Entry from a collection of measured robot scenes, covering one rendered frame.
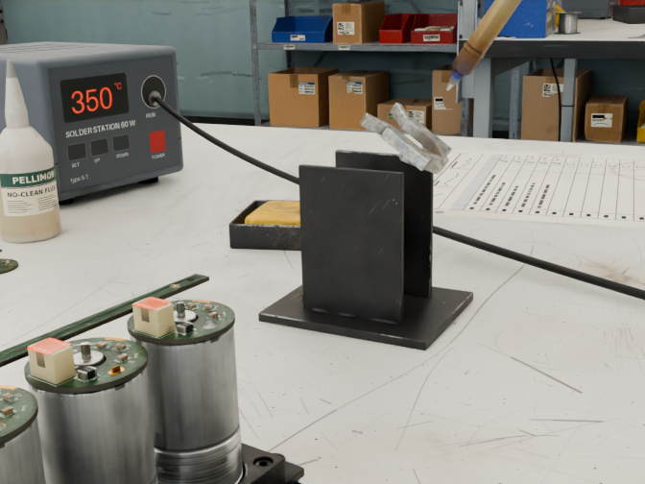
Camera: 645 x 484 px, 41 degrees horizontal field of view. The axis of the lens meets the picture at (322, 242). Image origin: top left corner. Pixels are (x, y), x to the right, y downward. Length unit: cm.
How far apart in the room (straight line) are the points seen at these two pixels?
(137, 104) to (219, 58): 485
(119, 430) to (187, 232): 33
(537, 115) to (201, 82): 223
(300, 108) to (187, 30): 114
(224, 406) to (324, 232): 16
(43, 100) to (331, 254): 26
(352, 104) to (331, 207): 425
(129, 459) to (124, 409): 1
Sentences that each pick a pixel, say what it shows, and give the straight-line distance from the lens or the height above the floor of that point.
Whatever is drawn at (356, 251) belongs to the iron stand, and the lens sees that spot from 35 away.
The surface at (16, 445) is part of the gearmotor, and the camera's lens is 17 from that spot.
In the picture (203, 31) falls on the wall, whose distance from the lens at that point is 549.
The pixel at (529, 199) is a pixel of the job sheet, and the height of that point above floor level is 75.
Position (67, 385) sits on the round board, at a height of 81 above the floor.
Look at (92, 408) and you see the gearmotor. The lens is 18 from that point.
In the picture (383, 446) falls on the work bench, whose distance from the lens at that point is 27.
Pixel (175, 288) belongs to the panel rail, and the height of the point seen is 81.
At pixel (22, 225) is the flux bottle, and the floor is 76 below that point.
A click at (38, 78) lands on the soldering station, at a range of 56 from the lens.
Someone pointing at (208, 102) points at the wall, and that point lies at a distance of 553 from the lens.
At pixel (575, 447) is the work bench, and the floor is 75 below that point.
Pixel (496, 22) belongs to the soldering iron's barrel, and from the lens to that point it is 33.
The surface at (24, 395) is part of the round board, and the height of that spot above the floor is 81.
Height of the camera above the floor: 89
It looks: 17 degrees down
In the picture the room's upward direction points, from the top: 1 degrees counter-clockwise
